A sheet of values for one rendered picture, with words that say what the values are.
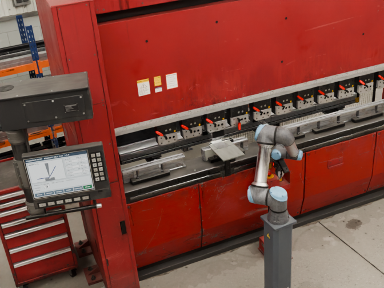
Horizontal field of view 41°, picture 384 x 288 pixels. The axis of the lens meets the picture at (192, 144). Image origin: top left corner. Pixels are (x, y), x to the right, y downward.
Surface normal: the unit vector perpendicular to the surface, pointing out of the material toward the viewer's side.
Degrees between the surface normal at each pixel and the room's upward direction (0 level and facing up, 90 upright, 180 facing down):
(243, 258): 0
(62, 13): 90
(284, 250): 90
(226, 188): 90
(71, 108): 90
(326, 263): 0
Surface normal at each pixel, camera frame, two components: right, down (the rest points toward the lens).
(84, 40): 0.38, 0.42
